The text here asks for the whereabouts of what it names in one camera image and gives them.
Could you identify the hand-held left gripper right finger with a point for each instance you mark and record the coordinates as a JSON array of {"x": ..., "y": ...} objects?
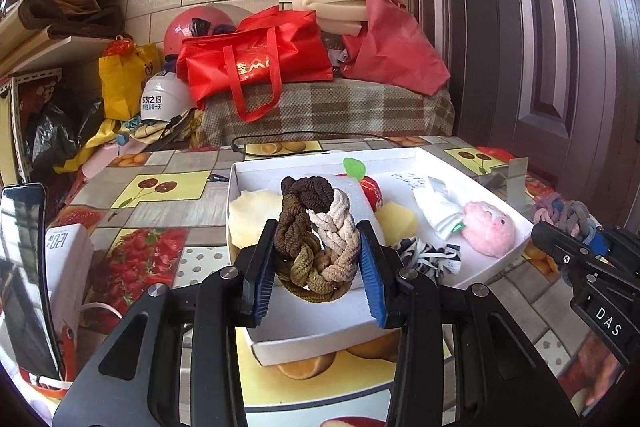
[{"x": 372, "y": 277}]

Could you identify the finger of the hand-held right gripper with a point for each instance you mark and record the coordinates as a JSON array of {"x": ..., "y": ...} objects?
[
  {"x": 560, "y": 247},
  {"x": 622, "y": 242}
]

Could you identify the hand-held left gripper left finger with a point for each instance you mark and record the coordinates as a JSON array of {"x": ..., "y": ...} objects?
[{"x": 265, "y": 277}]

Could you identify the black and white spotted cloth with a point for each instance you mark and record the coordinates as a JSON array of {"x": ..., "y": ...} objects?
[{"x": 425, "y": 257}]

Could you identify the yellow sponge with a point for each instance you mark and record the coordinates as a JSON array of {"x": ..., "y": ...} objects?
[{"x": 397, "y": 222}]

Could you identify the white cardboard box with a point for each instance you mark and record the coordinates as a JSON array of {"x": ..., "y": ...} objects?
[{"x": 300, "y": 337}]

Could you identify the pink fluffy plush toy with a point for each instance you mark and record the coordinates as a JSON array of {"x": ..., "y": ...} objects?
[{"x": 487, "y": 229}]

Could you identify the red apple plush toy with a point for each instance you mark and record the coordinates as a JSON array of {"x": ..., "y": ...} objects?
[{"x": 372, "y": 192}]

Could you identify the cream cloth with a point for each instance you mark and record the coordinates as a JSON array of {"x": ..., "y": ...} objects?
[{"x": 250, "y": 217}]

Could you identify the grey folded cardboard piece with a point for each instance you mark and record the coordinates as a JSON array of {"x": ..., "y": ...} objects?
[{"x": 517, "y": 182}]

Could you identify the white sock green label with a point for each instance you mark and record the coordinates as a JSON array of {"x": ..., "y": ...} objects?
[{"x": 437, "y": 207}]

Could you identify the fruit print tablecloth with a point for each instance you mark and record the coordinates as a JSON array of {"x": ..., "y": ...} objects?
[{"x": 175, "y": 207}]

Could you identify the plaid blanket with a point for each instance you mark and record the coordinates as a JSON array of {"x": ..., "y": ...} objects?
[{"x": 325, "y": 112}]

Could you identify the white power bank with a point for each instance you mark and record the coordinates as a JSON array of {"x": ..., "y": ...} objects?
[{"x": 70, "y": 267}]

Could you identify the white helmet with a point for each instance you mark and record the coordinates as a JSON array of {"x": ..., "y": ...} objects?
[{"x": 160, "y": 97}]

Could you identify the yellow cloth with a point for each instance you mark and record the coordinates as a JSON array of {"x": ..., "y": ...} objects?
[{"x": 95, "y": 142}]

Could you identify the red tote bag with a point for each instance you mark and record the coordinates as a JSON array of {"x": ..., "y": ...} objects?
[{"x": 280, "y": 57}]

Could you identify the red nonwoven bag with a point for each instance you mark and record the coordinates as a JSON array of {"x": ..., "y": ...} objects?
[{"x": 395, "y": 47}]

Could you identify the black smartphone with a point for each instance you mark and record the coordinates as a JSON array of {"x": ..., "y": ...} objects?
[{"x": 30, "y": 282}]

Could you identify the yellow bag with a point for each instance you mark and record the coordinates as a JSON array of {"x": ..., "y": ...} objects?
[{"x": 117, "y": 87}]

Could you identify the black plastic bag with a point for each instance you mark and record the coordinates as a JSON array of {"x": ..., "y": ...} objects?
[{"x": 55, "y": 127}]

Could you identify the pink helmet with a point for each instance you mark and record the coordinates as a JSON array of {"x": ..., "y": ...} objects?
[{"x": 180, "y": 32}]

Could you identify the cream foam tubes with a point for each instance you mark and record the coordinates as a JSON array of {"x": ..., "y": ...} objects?
[{"x": 325, "y": 2}]

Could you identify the metal shelf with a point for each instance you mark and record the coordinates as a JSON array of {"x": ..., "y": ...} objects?
[{"x": 65, "y": 42}]

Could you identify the brown paper bags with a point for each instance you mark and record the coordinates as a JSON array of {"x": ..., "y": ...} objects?
[{"x": 50, "y": 7}]

